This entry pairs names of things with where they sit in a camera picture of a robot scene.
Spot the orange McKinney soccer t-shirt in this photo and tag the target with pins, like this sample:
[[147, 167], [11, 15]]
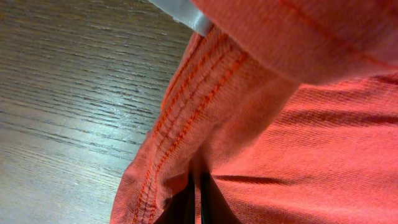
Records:
[[290, 106]]

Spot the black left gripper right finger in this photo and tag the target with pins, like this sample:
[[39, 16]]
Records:
[[214, 208]]

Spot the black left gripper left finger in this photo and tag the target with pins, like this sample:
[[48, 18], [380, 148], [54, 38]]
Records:
[[181, 207]]

